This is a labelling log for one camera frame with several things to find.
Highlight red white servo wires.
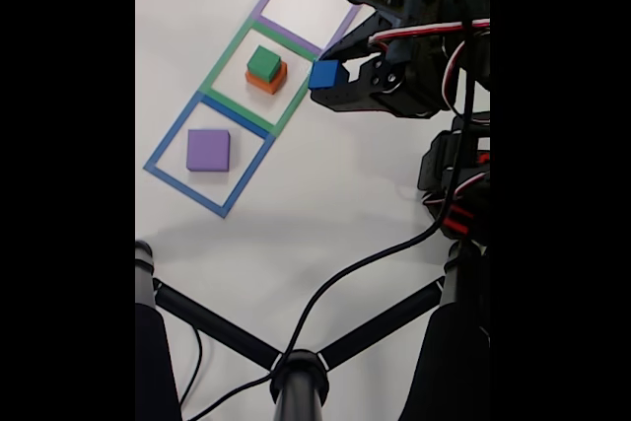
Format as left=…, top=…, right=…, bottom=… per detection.
left=367, top=0, right=491, bottom=235

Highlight black camera cable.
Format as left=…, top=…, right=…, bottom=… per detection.
left=185, top=0, right=477, bottom=421

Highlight thin black cable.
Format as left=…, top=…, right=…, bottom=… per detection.
left=177, top=326, right=204, bottom=407

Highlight green tape square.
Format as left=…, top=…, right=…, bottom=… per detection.
left=199, top=16, right=329, bottom=139

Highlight black tripod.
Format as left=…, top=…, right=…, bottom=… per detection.
left=135, top=238, right=491, bottom=421

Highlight red table clamp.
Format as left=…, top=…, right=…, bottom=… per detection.
left=440, top=203, right=477, bottom=235

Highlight purple foam block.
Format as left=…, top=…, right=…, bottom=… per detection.
left=185, top=128, right=232, bottom=175

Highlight small blue foam cube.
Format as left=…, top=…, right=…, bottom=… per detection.
left=308, top=58, right=351, bottom=91

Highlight blue tape square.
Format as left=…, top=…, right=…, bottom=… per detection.
left=142, top=90, right=277, bottom=220

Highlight green foam cube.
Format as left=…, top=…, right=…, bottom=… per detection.
left=246, top=44, right=282, bottom=84

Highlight orange foam block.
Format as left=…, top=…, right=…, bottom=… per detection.
left=245, top=60, right=289, bottom=96

